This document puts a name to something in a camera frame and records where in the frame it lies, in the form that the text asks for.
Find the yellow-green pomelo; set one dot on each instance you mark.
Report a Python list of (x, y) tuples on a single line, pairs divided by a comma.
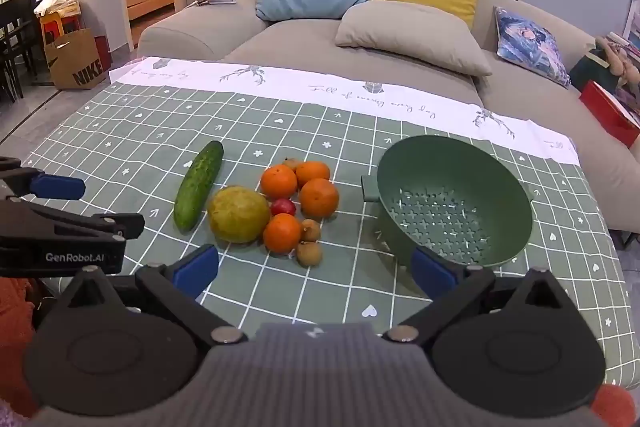
[(237, 214)]

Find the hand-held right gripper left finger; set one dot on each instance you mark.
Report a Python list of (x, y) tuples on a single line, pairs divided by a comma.
[(195, 269)]

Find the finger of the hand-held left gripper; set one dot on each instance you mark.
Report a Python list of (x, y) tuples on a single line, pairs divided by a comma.
[(57, 187), (122, 224)]

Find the blue printed pillow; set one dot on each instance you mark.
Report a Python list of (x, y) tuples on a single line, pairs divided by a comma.
[(530, 42)]

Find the dark dining chair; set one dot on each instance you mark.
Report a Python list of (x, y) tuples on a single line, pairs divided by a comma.
[(20, 17)]

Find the green cucumber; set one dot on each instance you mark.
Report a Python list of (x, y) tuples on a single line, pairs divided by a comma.
[(197, 187)]

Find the red box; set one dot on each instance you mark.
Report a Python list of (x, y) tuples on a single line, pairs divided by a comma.
[(605, 112)]

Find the small red fruit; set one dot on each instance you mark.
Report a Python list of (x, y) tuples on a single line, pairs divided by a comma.
[(283, 207)]

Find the green plastic colander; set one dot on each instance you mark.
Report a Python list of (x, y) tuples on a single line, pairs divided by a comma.
[(450, 177)]

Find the orange cloth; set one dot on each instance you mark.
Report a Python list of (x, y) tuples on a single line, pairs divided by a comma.
[(15, 322)]

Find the orange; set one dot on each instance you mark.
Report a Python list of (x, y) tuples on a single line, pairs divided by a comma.
[(320, 198), (279, 182), (314, 172), (282, 233)]

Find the brown longan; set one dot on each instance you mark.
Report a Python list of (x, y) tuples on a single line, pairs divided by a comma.
[(291, 164), (311, 230), (308, 254)]

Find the beige sofa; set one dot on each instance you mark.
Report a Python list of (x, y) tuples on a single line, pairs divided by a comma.
[(280, 47)]

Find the beige plush toy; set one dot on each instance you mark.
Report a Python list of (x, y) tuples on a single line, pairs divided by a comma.
[(617, 57)]

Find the brown paper bag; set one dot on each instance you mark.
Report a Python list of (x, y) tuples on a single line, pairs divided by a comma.
[(75, 57)]

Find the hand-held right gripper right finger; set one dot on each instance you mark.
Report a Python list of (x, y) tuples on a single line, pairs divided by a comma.
[(432, 272)]

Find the green checked tablecloth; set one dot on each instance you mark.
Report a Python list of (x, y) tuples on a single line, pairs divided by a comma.
[(300, 127)]

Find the beige pillow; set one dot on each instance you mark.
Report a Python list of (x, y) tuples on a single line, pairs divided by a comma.
[(405, 34)]

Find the dark green bag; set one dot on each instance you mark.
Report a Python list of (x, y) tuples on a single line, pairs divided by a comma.
[(590, 72)]

